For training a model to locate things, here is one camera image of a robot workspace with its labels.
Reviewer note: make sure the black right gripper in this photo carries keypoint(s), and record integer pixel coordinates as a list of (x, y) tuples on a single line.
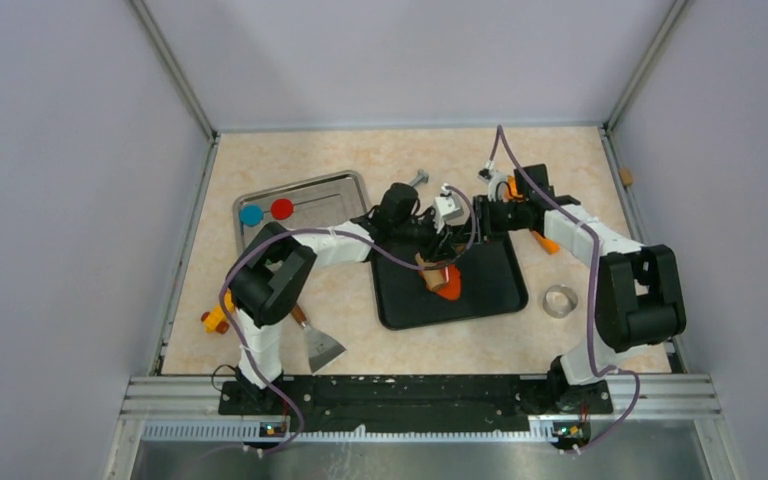
[(484, 209)]

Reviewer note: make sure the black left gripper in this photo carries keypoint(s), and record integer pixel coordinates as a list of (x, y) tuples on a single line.
[(439, 246)]

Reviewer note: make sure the wooden dough roller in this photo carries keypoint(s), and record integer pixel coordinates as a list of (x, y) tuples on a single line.
[(434, 272)]

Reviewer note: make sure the orange-red dough piece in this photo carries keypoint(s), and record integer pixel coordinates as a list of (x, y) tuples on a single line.
[(452, 289)]

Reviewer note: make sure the black baking tray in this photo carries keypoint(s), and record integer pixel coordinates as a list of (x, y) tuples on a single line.
[(491, 284)]

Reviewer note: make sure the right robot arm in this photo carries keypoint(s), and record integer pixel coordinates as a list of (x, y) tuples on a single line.
[(634, 294)]

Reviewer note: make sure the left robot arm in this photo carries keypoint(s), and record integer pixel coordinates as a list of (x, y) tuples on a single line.
[(264, 284)]

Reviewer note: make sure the red dough disc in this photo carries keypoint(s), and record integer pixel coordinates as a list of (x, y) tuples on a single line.
[(282, 209)]

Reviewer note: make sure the blue dough disc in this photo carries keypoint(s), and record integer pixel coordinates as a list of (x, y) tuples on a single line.
[(251, 215)]

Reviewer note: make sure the orange toy carrot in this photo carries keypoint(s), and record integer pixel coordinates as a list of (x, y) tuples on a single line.
[(543, 242)]

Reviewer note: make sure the grey toy block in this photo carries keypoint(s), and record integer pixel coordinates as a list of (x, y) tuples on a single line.
[(421, 178)]

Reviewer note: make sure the silver metal tray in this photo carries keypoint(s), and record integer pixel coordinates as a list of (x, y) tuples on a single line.
[(322, 201)]

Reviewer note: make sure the yellow toy car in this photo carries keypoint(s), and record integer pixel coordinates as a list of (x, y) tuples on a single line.
[(215, 320)]

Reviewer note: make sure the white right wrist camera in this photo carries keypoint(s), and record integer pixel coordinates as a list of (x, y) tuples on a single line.
[(497, 182)]

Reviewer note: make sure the small brown wall object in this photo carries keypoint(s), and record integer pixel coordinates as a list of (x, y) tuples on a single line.
[(626, 177)]

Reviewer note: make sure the wooden handled metal scraper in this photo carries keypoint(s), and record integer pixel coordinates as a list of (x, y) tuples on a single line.
[(322, 349)]

